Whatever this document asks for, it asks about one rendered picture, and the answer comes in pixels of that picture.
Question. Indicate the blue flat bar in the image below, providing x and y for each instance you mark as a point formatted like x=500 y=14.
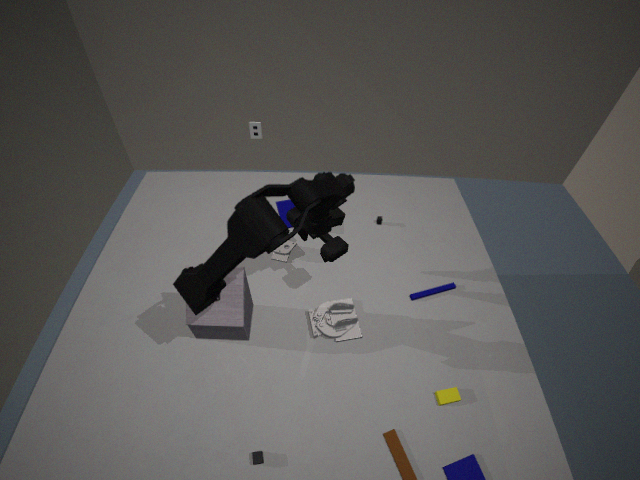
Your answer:
x=443 y=288

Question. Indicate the yellow rectangular block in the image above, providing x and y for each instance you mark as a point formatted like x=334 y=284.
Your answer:
x=446 y=396

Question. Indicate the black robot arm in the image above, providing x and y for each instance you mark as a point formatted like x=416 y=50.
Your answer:
x=255 y=227

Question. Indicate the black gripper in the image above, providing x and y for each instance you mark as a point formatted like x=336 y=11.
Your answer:
x=333 y=247

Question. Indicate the brown flat bar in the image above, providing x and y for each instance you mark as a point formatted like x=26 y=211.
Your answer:
x=399 y=455

